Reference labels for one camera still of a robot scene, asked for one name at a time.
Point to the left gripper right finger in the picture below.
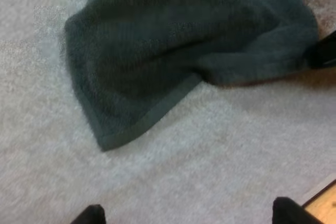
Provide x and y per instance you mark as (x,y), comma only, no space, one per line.
(288,213)

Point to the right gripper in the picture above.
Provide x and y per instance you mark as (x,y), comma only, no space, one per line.
(324,53)

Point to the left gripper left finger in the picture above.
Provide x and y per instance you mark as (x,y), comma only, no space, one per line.
(93,216)

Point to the dark grey-green towel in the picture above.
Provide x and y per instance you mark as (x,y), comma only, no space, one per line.
(162,51)

